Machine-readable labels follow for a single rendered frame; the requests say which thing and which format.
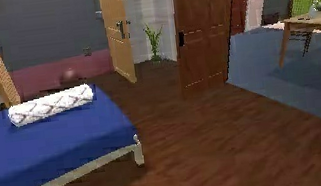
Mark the green house plant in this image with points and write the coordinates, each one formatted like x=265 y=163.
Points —
x=154 y=43

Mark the dark brown wooden door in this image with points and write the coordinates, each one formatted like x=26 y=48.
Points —
x=203 y=32

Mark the white patterned bolster pillow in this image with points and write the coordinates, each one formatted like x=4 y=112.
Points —
x=49 y=104

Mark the wooden dining table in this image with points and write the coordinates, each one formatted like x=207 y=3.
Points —
x=315 y=24

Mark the blue bed with white frame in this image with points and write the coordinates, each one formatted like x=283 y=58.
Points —
x=50 y=143

